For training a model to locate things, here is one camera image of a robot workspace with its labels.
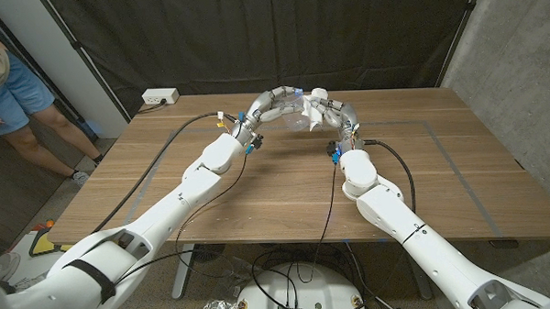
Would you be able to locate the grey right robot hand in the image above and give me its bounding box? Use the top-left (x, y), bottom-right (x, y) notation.
top-left (306, 85), bottom-right (366, 167)

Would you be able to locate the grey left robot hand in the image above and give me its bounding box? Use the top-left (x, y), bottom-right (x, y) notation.
top-left (228, 84), bottom-right (311, 156)

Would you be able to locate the white tissue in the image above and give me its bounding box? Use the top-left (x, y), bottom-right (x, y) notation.
top-left (299, 86), bottom-right (331, 132)

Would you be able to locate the clear plastic measuring cup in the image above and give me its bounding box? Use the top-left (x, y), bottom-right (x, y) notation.
top-left (280, 92), bottom-right (313, 132)

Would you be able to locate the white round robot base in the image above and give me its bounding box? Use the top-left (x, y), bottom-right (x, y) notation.
top-left (232, 259), bottom-right (367, 309)

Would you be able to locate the black backdrop curtain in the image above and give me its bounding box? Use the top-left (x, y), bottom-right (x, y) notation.
top-left (39, 0), bottom-right (490, 122)

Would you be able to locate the white power strip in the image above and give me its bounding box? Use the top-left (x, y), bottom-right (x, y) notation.
top-left (140, 86), bottom-right (181, 107)

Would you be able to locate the black round fan grille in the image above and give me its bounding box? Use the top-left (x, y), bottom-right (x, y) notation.
top-left (192, 241), bottom-right (227, 264)

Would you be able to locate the black backdrop stand pole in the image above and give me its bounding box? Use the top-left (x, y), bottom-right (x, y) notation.
top-left (38, 0), bottom-right (133, 127)
top-left (432, 0), bottom-right (490, 89)

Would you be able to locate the clear plastic floor bag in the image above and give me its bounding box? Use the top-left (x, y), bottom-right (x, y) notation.
top-left (216, 255), bottom-right (262, 300)

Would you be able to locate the grey table leg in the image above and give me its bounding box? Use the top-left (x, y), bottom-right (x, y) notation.
top-left (401, 240), bottom-right (434, 302)

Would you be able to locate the white table leg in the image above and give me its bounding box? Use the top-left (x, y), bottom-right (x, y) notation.
top-left (170, 243), bottom-right (198, 300)

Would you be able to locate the person in blue shorts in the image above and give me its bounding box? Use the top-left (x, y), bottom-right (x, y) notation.
top-left (0, 13), bottom-right (105, 189)

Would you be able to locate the yellow black floor mat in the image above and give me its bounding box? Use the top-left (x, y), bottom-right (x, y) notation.
top-left (27, 218), bottom-right (78, 259)

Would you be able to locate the grey white sneaker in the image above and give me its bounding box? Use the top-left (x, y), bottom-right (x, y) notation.
top-left (0, 251), bottom-right (23, 282)
top-left (11, 270), bottom-right (51, 294)

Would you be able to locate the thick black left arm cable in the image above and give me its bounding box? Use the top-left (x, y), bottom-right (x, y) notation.
top-left (85, 110), bottom-right (243, 236)

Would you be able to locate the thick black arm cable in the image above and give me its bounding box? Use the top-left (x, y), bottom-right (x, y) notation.
top-left (247, 138), bottom-right (422, 309)
top-left (85, 110), bottom-right (243, 236)

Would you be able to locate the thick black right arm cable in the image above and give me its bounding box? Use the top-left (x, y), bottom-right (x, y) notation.
top-left (247, 138), bottom-right (422, 309)

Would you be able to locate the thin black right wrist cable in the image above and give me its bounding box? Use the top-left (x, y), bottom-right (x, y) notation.
top-left (292, 162), bottom-right (343, 286)

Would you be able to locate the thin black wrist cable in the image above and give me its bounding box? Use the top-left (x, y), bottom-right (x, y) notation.
top-left (292, 162), bottom-right (343, 286)
top-left (109, 151), bottom-right (256, 290)

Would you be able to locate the thin black left wrist cable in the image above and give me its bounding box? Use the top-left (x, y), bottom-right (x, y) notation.
top-left (109, 151), bottom-right (256, 290)

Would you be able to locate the black power strip cord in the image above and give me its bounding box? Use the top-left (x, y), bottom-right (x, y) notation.
top-left (137, 99), bottom-right (169, 116)

